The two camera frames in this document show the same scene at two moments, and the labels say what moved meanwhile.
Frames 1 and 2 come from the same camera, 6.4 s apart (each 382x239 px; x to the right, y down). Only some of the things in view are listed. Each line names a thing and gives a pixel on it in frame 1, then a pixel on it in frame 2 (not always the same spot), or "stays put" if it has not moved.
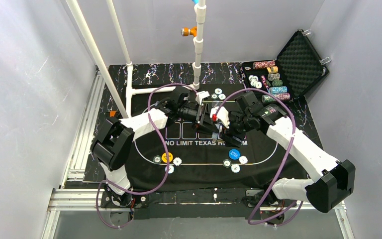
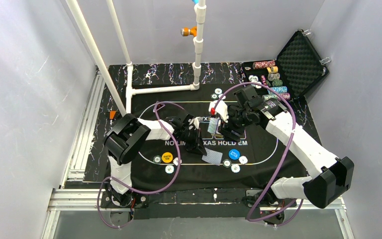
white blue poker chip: x=177 y=161 stays put
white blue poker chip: x=243 y=160 stays put
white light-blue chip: x=218 y=90 stays put
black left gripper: x=201 y=116 to x=193 y=139
